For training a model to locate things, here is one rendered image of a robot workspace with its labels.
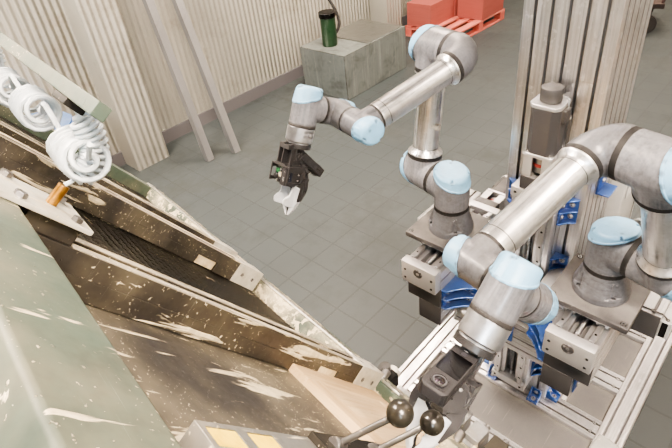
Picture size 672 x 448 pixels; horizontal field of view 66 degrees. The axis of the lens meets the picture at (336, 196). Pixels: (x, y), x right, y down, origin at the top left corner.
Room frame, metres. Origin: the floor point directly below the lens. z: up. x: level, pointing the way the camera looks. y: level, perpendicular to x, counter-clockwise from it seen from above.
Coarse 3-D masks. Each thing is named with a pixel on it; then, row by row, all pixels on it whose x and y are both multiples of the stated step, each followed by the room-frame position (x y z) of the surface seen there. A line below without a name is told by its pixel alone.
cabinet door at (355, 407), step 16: (304, 368) 0.75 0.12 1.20; (304, 384) 0.70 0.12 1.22; (320, 384) 0.70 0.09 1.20; (336, 384) 0.76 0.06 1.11; (352, 384) 0.83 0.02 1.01; (320, 400) 0.65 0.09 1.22; (336, 400) 0.66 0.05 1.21; (352, 400) 0.72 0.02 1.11; (368, 400) 0.78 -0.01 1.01; (384, 400) 0.85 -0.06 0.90; (336, 416) 0.61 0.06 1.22; (352, 416) 0.61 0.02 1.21; (368, 416) 0.67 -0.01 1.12; (384, 416) 0.73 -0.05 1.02; (352, 432) 0.57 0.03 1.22; (384, 432) 0.62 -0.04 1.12; (400, 432) 0.67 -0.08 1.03
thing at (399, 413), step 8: (392, 400) 0.42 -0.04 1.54; (400, 400) 0.42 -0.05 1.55; (392, 408) 0.41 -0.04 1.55; (400, 408) 0.40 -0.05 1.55; (408, 408) 0.40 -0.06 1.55; (392, 416) 0.40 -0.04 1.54; (400, 416) 0.39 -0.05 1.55; (408, 416) 0.39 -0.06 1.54; (376, 424) 0.40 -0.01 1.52; (384, 424) 0.40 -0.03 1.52; (392, 424) 0.39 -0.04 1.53; (400, 424) 0.39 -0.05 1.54; (408, 424) 0.39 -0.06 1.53; (360, 432) 0.40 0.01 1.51; (368, 432) 0.40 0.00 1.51; (336, 440) 0.40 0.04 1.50; (344, 440) 0.40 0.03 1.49; (352, 440) 0.40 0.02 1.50
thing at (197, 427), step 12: (192, 432) 0.32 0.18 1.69; (204, 432) 0.31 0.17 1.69; (240, 432) 0.34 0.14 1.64; (252, 432) 0.35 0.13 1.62; (264, 432) 0.37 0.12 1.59; (276, 432) 0.38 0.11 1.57; (180, 444) 0.31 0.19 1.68; (192, 444) 0.31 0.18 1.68; (204, 444) 0.30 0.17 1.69; (216, 444) 0.30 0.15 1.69; (252, 444) 0.33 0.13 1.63; (288, 444) 0.36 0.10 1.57; (300, 444) 0.38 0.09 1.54; (312, 444) 0.39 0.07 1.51
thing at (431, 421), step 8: (424, 416) 0.45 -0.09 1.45; (432, 416) 0.45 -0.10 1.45; (440, 416) 0.45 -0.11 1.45; (424, 424) 0.44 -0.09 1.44; (432, 424) 0.44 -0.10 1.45; (440, 424) 0.44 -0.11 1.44; (408, 432) 0.45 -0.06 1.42; (416, 432) 0.44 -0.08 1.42; (424, 432) 0.44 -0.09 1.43; (432, 432) 0.43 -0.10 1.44; (440, 432) 0.43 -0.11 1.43; (392, 440) 0.44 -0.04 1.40; (400, 440) 0.44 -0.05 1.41
